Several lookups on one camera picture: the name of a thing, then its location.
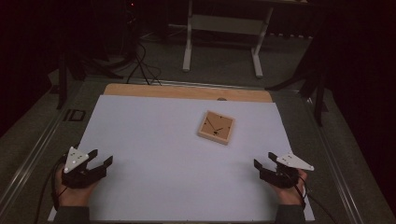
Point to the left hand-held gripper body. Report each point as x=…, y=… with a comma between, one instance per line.
x=77, y=179

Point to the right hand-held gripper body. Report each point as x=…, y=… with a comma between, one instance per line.
x=281, y=177

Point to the small square wooden board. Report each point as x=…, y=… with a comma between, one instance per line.
x=216, y=127

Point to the person's left hand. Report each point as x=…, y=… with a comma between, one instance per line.
x=74, y=196

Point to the person's right hand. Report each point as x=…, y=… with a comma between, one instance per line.
x=289, y=196

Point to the white table mat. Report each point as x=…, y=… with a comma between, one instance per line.
x=162, y=174

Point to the black metal stand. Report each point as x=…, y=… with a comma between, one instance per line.
x=63, y=90

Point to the black tripod stand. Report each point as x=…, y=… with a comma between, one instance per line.
x=320, y=102

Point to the dark equipment rack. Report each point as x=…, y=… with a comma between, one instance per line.
x=130, y=28

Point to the aluminium rail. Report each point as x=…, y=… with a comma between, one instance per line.
x=36, y=158
x=186, y=83
x=336, y=174

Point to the black rectangular bracket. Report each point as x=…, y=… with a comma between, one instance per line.
x=67, y=115

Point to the white metal desk frame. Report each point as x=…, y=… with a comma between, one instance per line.
x=225, y=24

